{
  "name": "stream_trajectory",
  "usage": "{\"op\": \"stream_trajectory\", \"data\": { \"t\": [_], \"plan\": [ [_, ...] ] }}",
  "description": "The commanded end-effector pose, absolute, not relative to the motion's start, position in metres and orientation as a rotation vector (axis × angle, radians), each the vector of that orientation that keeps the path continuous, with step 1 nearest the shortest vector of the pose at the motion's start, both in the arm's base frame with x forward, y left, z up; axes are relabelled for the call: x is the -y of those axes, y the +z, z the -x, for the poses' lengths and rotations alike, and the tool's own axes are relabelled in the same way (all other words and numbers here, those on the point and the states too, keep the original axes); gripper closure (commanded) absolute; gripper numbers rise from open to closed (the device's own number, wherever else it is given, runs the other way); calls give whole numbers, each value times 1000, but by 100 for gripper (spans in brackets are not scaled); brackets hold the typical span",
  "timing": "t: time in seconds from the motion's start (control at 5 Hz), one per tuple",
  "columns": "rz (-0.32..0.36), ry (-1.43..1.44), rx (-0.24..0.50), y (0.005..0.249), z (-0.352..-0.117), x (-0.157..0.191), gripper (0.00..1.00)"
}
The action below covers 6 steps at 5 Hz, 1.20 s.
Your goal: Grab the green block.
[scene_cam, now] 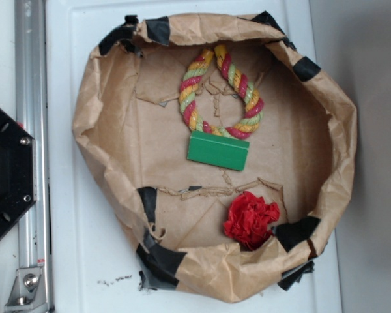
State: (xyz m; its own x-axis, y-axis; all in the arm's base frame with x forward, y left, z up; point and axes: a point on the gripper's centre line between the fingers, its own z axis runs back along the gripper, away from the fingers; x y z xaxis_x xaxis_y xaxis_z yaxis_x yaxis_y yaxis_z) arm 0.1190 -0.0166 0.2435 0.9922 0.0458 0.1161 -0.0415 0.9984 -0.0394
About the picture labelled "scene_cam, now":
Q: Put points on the crumpled red paper ball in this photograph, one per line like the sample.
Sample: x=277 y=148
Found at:
x=248 y=220

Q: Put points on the green rectangular block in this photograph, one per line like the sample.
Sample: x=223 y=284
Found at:
x=218 y=151

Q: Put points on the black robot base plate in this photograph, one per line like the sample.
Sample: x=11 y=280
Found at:
x=17 y=192

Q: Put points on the metal corner bracket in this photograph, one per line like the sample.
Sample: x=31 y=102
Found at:
x=28 y=291

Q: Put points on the multicolour twisted rope toy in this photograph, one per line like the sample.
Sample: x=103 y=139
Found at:
x=244 y=88

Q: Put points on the brown paper bag bin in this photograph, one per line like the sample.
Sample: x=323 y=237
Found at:
x=132 y=135

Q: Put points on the aluminium extrusion rail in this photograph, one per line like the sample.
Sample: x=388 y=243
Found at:
x=31 y=111

